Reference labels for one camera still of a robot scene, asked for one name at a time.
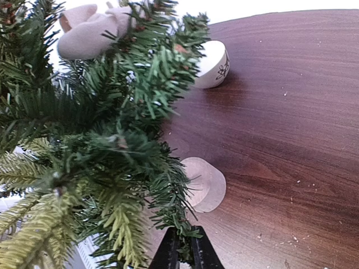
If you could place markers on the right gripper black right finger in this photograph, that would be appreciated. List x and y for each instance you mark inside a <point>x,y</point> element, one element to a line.
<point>204,254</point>

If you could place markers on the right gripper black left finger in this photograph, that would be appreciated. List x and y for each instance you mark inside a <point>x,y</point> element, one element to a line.
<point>166,256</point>

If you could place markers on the small green christmas tree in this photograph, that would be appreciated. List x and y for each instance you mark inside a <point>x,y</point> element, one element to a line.
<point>82,141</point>

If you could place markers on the beige bow ornament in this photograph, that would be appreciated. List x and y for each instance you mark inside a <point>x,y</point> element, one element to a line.
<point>87,33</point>

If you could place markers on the white ceramic bowl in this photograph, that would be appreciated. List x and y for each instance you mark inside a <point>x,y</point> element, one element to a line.
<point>214,66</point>

